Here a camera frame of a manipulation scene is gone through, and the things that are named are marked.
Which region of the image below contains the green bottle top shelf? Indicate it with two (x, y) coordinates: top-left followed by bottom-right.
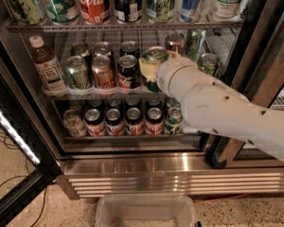
(43, 0), (80, 25)

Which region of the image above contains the blue bottle top shelf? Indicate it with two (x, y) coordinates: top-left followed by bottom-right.
(180, 0), (204, 23)

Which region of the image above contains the orange soda can front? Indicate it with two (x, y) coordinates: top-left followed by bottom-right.
(91, 55), (116, 90)

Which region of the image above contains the green can front right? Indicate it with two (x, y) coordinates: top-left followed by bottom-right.
(197, 53), (220, 76)

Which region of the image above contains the pale can bottom left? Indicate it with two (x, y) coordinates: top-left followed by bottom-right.
(62, 109), (87, 137)

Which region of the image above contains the red-brown can back row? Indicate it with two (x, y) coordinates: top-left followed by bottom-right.
(165, 31), (185, 55)

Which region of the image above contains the green 7up can front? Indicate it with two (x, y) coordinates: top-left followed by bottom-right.
(140, 46), (169, 92)

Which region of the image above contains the red cola bottle top shelf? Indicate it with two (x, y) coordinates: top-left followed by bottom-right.
(79, 0), (111, 25)

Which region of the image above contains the black cable on floor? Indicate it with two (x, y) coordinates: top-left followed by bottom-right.
(0, 120), (50, 227)

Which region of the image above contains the olive bottle top left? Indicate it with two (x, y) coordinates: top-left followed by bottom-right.
(8, 0), (46, 26)

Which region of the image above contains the black label bottle top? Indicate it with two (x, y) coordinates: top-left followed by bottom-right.
(113, 0), (143, 24)

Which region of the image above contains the green tall can back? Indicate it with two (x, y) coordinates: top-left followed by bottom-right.
(185, 29), (206, 61)

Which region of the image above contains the clear plastic bin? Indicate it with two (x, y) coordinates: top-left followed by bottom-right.
(95, 194), (202, 227)

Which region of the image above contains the zero sugar bottle top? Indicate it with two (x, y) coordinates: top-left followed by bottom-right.
(212, 0), (242, 21)

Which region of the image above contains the yellow green bottle top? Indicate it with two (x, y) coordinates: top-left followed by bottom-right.
(146, 0), (175, 23)

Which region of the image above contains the steel fridge cabinet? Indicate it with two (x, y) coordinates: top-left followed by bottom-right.
(0, 0), (284, 199)

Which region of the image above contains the clear water bottle bottom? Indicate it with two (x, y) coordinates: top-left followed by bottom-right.
(182, 124), (198, 133)

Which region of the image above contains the brown tea bottle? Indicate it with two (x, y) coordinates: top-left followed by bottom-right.
(29, 35), (67, 94)

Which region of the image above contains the orange can back row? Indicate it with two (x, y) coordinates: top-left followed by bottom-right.
(94, 42), (115, 61)

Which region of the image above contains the orange cable on floor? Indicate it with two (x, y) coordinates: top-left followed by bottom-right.
(192, 193), (250, 206)

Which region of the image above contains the closed right fridge door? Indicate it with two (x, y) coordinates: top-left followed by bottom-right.
(207, 0), (284, 169)

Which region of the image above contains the open fridge door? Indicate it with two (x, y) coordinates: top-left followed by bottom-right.
(0, 58), (58, 227)

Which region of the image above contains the green can bottom row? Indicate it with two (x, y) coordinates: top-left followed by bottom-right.
(165, 107), (183, 134)

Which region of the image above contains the black can back row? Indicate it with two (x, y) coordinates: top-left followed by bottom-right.
(119, 41), (140, 59)

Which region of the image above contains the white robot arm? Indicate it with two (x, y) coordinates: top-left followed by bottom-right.
(139, 57), (284, 163)

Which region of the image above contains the green can front left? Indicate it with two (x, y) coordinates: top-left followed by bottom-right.
(66, 56), (92, 90)

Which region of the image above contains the dark can back left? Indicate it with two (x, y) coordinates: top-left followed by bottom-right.
(70, 42), (92, 64)

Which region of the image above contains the black cola can front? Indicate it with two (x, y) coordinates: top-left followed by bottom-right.
(117, 55), (140, 90)

